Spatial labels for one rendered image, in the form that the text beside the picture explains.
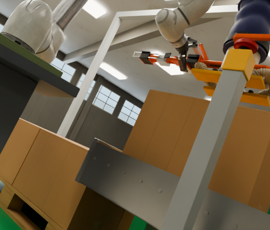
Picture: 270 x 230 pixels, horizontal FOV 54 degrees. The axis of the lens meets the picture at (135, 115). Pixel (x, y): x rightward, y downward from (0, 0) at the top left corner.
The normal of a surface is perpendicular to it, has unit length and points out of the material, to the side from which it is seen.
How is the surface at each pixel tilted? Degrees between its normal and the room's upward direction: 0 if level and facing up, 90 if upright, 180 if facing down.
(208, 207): 90
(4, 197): 90
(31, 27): 88
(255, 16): 74
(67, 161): 90
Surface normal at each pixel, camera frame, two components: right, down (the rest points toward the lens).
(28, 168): -0.53, -0.39
